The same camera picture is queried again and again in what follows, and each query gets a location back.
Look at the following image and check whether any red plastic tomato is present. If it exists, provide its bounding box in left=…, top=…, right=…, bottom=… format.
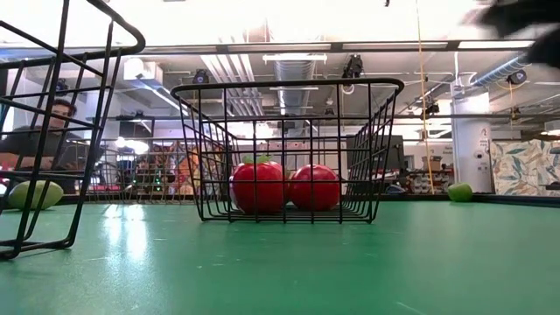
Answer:
left=230, top=155, right=289, bottom=215
left=288, top=164, right=342, bottom=213

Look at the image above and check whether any black wire basket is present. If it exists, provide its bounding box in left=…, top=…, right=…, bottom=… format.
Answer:
left=0, top=0, right=147, bottom=261
left=169, top=77, right=405, bottom=225

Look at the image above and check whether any green lime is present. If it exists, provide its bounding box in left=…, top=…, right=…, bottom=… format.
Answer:
left=446, top=182, right=474, bottom=203

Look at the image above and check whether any green cucumber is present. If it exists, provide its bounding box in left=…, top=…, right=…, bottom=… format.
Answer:
left=7, top=179, right=65, bottom=211

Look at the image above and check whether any shelf with colourful items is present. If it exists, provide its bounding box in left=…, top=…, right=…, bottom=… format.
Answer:
left=130, top=142, right=228, bottom=198

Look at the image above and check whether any white ceiling light fixture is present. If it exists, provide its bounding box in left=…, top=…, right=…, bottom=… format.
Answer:
left=262, top=52, right=328, bottom=66

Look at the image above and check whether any green table mat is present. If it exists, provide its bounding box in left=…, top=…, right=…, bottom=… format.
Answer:
left=0, top=199, right=560, bottom=315

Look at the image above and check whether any black computer monitor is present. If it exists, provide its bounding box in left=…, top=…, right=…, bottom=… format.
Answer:
left=347, top=134, right=406, bottom=172

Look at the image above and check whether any grey overhead beam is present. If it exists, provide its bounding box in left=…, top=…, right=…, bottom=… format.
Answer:
left=130, top=41, right=537, bottom=57

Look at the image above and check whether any white globe lamp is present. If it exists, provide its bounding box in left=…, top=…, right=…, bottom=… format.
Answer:
left=123, top=57, right=145, bottom=76

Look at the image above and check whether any white round column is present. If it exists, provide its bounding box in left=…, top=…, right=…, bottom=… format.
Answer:
left=451, top=91, right=494, bottom=193

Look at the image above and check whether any person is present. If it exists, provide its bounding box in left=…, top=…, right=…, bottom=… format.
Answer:
left=0, top=98, right=106, bottom=196

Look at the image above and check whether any insulated ceiling pipe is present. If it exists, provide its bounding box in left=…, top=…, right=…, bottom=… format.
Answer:
left=470, top=54, right=533, bottom=88

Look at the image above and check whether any leaf patterned partition panel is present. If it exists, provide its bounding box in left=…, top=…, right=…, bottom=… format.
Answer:
left=489, top=138, right=560, bottom=198

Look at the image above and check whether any silver ventilation duct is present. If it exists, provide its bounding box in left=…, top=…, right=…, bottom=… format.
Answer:
left=273, top=59, right=317, bottom=116

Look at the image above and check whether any gold wire basket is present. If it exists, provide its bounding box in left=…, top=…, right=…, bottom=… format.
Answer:
left=76, top=137, right=198, bottom=206

